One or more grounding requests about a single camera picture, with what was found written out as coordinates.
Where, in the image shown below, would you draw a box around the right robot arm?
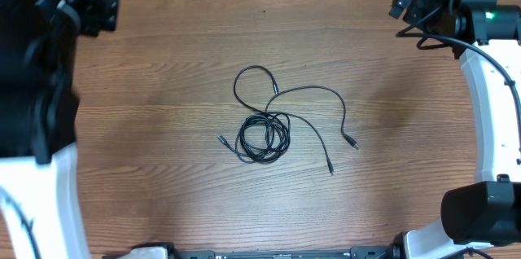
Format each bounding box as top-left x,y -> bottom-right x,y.
386,0 -> 520,258

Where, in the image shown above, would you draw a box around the black USB cable long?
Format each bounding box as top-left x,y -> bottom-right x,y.
262,85 -> 360,175

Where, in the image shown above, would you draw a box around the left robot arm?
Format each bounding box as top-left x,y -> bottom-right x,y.
1,0 -> 120,258

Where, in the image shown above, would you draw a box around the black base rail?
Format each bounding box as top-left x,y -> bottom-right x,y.
141,242 -> 406,259

